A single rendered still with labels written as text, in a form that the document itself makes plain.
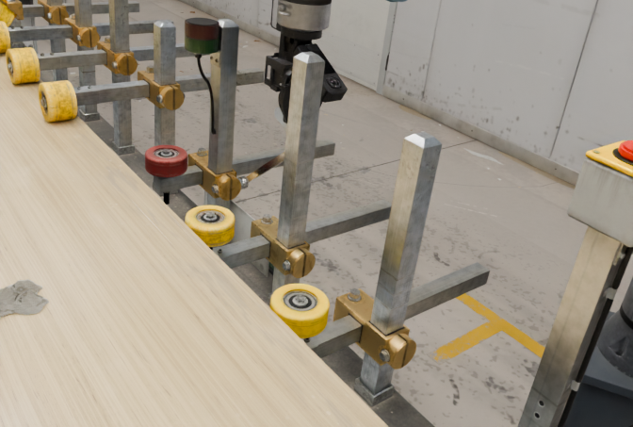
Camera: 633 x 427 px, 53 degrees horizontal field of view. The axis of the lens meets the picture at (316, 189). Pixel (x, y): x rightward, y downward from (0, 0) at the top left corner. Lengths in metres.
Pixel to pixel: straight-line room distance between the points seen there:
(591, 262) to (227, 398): 0.41
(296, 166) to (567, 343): 0.50
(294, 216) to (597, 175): 0.56
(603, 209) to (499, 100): 3.34
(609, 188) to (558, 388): 0.25
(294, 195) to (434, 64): 3.28
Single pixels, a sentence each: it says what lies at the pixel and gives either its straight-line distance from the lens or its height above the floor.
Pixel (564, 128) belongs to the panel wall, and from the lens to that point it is 3.76.
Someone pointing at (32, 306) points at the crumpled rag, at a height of 0.91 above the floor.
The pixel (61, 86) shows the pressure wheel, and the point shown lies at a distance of 1.40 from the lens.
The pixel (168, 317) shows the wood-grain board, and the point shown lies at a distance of 0.85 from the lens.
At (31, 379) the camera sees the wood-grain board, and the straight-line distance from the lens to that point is 0.79.
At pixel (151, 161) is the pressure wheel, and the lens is 1.24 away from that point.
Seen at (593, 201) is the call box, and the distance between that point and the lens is 0.65.
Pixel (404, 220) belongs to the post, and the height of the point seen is 1.03.
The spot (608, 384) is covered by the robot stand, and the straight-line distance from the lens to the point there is 1.41.
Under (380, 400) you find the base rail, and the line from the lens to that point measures 1.04.
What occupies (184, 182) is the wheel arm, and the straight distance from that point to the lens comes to 1.29.
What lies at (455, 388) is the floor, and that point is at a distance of 2.16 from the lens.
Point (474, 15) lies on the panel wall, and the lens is 4.05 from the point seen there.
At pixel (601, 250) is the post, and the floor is 1.13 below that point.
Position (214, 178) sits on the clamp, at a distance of 1.26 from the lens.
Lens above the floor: 1.43
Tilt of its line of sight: 27 degrees down
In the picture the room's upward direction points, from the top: 7 degrees clockwise
